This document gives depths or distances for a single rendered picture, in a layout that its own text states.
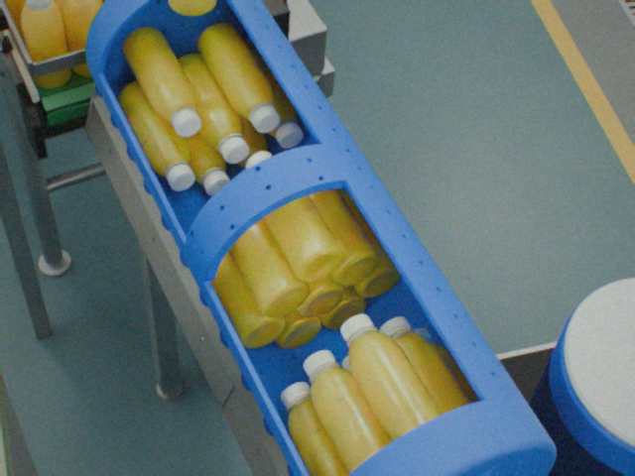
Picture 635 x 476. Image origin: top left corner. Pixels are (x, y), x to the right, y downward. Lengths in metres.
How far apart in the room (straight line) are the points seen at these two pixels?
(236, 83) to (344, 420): 0.55
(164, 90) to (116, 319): 1.18
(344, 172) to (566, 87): 1.99
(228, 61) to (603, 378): 0.70
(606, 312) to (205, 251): 0.56
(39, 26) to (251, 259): 0.63
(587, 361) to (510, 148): 1.67
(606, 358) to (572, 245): 1.45
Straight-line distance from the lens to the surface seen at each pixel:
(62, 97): 1.93
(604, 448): 1.50
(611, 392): 1.49
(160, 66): 1.63
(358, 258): 1.41
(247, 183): 1.37
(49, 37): 1.86
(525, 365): 2.53
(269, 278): 1.39
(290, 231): 1.38
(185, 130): 1.59
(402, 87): 3.21
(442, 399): 1.31
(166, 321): 2.30
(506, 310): 2.78
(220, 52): 1.64
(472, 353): 1.26
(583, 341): 1.52
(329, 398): 1.31
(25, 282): 2.50
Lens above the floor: 2.28
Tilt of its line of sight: 54 degrees down
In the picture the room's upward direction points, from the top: 6 degrees clockwise
